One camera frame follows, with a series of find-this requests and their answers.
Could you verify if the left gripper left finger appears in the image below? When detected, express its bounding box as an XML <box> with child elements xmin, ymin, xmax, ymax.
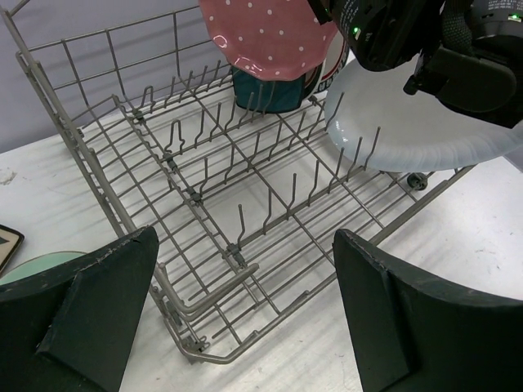
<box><xmin>1</xmin><ymin>227</ymin><xmax>159</xmax><ymax>391</ymax></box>

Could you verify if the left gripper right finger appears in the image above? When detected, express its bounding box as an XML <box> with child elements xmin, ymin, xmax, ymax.
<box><xmin>333</xmin><ymin>229</ymin><xmax>522</xmax><ymax>391</ymax></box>

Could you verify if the mint green flower plate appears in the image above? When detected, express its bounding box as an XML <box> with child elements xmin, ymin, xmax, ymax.
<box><xmin>0</xmin><ymin>252</ymin><xmax>85</xmax><ymax>285</ymax></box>

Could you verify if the white oval plate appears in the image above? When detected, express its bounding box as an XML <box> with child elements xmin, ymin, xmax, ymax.
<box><xmin>324</xmin><ymin>60</ymin><xmax>522</xmax><ymax>172</ymax></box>

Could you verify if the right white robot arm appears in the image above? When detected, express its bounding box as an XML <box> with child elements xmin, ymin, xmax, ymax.
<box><xmin>309</xmin><ymin>0</ymin><xmax>522</xmax><ymax>129</ymax></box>

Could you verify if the cream square floral plate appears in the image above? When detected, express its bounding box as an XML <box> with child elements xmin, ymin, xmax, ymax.
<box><xmin>0</xmin><ymin>225</ymin><xmax>25</xmax><ymax>274</ymax></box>

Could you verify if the round teal rimmed plate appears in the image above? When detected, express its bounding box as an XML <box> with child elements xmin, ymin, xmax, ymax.
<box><xmin>304</xmin><ymin>33</ymin><xmax>351</xmax><ymax>99</ymax></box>

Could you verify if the grey wire dish rack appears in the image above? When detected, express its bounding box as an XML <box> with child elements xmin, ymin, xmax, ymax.
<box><xmin>1</xmin><ymin>1</ymin><xmax>468</xmax><ymax>364</ymax></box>

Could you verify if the dark teal square plate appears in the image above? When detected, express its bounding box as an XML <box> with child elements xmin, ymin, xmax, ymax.
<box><xmin>232</xmin><ymin>68</ymin><xmax>305</xmax><ymax>114</ymax></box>

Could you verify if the pink polka dot plate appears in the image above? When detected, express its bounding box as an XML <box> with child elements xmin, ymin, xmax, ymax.
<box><xmin>199</xmin><ymin>0</ymin><xmax>337</xmax><ymax>81</ymax></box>

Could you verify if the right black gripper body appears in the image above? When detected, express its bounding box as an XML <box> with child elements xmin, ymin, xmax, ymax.
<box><xmin>309</xmin><ymin>0</ymin><xmax>444</xmax><ymax>70</ymax></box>

